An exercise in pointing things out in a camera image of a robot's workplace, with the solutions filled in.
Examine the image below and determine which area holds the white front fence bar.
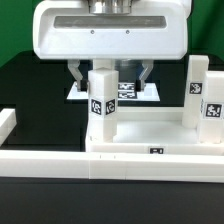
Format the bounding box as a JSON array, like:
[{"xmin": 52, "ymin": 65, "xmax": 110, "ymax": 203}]
[{"xmin": 0, "ymin": 150, "xmax": 224, "ymax": 183}]

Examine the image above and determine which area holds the marker tag sheet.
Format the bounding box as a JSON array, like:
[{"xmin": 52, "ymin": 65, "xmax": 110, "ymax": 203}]
[{"xmin": 67, "ymin": 82, "xmax": 160, "ymax": 101}]

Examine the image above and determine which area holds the white desk top tray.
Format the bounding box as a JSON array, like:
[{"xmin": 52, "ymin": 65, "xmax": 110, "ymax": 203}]
[{"xmin": 86, "ymin": 107, "xmax": 224, "ymax": 156}]

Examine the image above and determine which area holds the white left fence block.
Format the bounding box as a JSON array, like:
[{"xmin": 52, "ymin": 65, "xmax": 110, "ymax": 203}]
[{"xmin": 0, "ymin": 108, "xmax": 17, "ymax": 146}]

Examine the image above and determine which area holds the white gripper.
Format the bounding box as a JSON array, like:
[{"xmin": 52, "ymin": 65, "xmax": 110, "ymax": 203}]
[{"xmin": 33, "ymin": 0, "xmax": 189, "ymax": 92}]

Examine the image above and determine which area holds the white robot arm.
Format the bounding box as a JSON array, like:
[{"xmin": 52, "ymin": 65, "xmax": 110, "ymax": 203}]
[{"xmin": 33, "ymin": 0, "xmax": 192, "ymax": 84}]

